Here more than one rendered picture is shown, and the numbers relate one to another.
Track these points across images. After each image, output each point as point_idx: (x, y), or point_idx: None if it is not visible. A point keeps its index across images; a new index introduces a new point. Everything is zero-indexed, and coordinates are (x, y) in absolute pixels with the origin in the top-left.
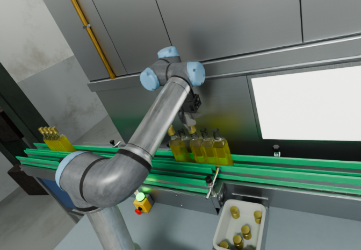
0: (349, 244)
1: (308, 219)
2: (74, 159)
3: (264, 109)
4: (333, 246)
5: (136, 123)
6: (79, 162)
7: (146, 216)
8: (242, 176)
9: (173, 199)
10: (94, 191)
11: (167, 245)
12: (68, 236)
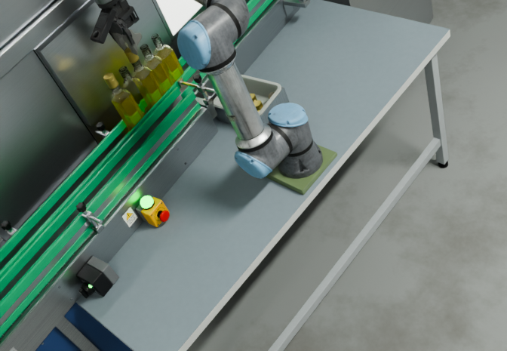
0: (289, 47)
1: (258, 65)
2: (198, 20)
3: None
4: (287, 56)
5: (16, 161)
6: (207, 13)
7: (173, 215)
8: (199, 72)
9: (175, 163)
10: (241, 7)
11: (228, 182)
12: (139, 345)
